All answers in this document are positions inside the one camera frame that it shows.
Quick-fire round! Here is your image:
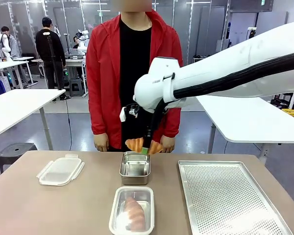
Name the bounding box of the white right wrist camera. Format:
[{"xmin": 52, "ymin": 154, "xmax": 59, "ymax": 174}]
[{"xmin": 119, "ymin": 104, "xmax": 139, "ymax": 122}]

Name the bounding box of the white side table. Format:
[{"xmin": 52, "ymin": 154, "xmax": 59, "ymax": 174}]
[{"xmin": 0, "ymin": 88, "xmax": 66, "ymax": 151}]

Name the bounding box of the white background desk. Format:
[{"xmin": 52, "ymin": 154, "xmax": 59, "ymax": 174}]
[{"xmin": 0, "ymin": 56, "xmax": 39, "ymax": 89}]

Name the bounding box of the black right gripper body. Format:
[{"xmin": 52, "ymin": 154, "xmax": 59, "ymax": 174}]
[{"xmin": 135, "ymin": 107, "xmax": 155, "ymax": 138}]

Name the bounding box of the large white table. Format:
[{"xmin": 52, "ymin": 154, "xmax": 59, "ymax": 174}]
[{"xmin": 196, "ymin": 94, "xmax": 294, "ymax": 162}]

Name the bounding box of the black round stool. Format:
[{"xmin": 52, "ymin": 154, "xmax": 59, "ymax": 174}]
[{"xmin": 0, "ymin": 142, "xmax": 39, "ymax": 173}]

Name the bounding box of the perforated metal baking tray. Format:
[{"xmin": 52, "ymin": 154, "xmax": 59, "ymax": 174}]
[{"xmin": 178, "ymin": 160, "xmax": 294, "ymax": 235}]

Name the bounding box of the person's left hand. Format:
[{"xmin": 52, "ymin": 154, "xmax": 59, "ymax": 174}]
[{"xmin": 160, "ymin": 134, "xmax": 175, "ymax": 154}]

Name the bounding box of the man in black cap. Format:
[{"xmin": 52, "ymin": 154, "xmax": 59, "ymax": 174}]
[{"xmin": 35, "ymin": 16, "xmax": 71, "ymax": 100}]

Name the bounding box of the wooden shoe rack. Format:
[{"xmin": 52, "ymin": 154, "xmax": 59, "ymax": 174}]
[{"xmin": 192, "ymin": 54, "xmax": 212, "ymax": 65}]

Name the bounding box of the man in grey jacket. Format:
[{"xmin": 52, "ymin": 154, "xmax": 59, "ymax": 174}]
[{"xmin": 1, "ymin": 26, "xmax": 22, "ymax": 57}]

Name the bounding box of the small white background robot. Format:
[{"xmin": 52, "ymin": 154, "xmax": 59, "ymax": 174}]
[{"xmin": 0, "ymin": 33, "xmax": 13, "ymax": 62}]

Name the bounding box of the shallow steel container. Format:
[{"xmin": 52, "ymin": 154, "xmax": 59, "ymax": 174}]
[{"xmin": 109, "ymin": 186, "xmax": 155, "ymax": 235}]

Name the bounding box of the clear plastic clip lid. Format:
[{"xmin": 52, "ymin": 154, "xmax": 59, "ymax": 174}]
[
  {"xmin": 108, "ymin": 186, "xmax": 155, "ymax": 235},
  {"xmin": 36, "ymin": 154, "xmax": 86, "ymax": 186}
]

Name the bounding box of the white background robot with camera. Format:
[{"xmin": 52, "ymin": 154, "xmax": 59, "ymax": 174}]
[{"xmin": 74, "ymin": 29, "xmax": 90, "ymax": 53}]

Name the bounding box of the black utility cart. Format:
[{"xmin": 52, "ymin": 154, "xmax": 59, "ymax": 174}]
[{"xmin": 270, "ymin": 93, "xmax": 294, "ymax": 110}]

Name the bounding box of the grey plastic stool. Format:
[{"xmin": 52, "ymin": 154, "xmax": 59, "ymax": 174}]
[{"xmin": 69, "ymin": 78, "xmax": 86, "ymax": 97}]

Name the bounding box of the person in red jacket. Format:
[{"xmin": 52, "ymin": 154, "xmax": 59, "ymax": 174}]
[{"xmin": 85, "ymin": 9, "xmax": 183, "ymax": 150}]

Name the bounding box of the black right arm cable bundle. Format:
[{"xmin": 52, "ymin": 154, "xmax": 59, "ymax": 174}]
[{"xmin": 147, "ymin": 50, "xmax": 294, "ymax": 138}]

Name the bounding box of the black camera tripod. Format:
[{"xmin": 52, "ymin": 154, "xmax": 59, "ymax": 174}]
[{"xmin": 46, "ymin": 34, "xmax": 71, "ymax": 100}]

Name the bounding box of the deep steel container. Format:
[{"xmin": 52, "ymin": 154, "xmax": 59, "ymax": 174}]
[{"xmin": 119, "ymin": 151, "xmax": 151, "ymax": 186}]

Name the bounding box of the person's right hand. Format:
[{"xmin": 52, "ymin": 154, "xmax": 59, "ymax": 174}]
[{"xmin": 93, "ymin": 133, "xmax": 110, "ymax": 152}]

